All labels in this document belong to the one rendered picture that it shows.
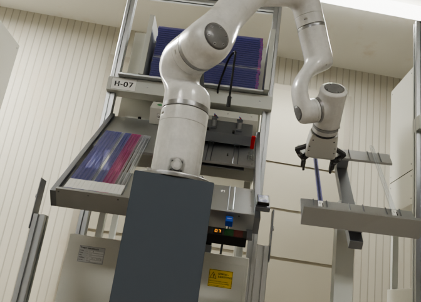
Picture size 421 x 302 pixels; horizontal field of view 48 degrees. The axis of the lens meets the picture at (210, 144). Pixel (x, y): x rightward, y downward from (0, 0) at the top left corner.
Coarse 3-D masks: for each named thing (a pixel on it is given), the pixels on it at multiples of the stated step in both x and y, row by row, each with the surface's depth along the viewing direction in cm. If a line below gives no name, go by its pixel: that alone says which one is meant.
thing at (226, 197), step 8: (64, 184) 162; (128, 184) 166; (128, 192) 161; (216, 192) 167; (224, 192) 168; (232, 192) 168; (240, 192) 169; (248, 192) 169; (216, 200) 162; (224, 200) 163; (232, 200) 163; (240, 200) 164; (248, 200) 164; (224, 208) 159; (232, 208) 159; (240, 208) 160; (248, 208) 160
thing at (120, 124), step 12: (120, 120) 216; (132, 120) 218; (144, 120) 219; (132, 132) 206; (144, 132) 207; (156, 132) 208; (204, 144) 202; (216, 144) 203; (228, 144) 205; (204, 156) 192; (216, 156) 193; (228, 156) 194; (240, 156) 195; (228, 168) 194; (240, 168) 195; (252, 168) 188
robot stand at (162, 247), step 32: (160, 192) 103; (192, 192) 104; (128, 224) 101; (160, 224) 101; (192, 224) 102; (128, 256) 99; (160, 256) 100; (192, 256) 100; (128, 288) 97; (160, 288) 98; (192, 288) 98
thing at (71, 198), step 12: (60, 192) 156; (72, 192) 156; (84, 192) 155; (96, 192) 155; (60, 204) 158; (72, 204) 158; (84, 204) 157; (96, 204) 157; (108, 204) 156; (120, 204) 156; (216, 216) 154; (240, 216) 153; (252, 216) 153; (240, 228) 155
